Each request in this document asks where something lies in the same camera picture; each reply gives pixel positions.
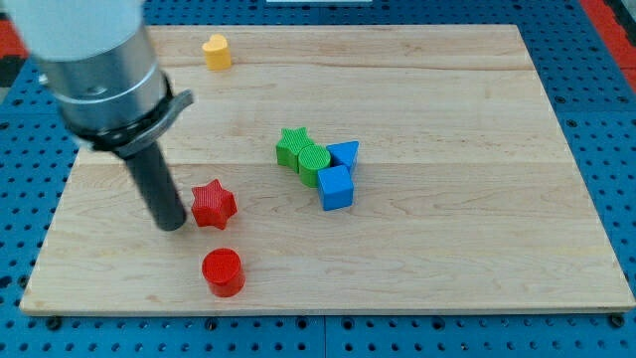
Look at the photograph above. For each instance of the wooden board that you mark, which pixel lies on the wooden board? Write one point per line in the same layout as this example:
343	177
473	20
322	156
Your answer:
467	199

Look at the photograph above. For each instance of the blue cube block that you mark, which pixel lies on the blue cube block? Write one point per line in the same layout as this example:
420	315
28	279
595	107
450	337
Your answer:
335	188

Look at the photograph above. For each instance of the red star block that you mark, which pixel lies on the red star block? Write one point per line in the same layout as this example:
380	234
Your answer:
213	205

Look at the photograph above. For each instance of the green cylinder block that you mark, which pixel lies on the green cylinder block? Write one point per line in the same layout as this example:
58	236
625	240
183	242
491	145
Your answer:
311	160

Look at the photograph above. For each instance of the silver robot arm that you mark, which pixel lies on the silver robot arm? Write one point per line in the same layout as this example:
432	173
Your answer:
95	57

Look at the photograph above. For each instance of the yellow heart block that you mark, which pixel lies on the yellow heart block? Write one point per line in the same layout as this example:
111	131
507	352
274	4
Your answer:
217	53

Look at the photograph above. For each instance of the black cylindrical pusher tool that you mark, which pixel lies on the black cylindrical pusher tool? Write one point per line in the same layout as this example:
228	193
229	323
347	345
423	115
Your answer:
153	179

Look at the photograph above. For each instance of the red cylinder block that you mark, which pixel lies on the red cylinder block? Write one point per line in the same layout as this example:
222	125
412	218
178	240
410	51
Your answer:
222	271

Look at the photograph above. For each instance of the green star block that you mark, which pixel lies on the green star block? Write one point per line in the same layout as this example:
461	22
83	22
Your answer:
289	146

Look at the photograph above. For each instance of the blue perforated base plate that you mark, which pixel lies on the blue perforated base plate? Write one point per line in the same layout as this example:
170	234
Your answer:
594	104

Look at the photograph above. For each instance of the blue triangle block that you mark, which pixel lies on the blue triangle block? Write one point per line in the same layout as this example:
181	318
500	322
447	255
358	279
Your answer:
344	154

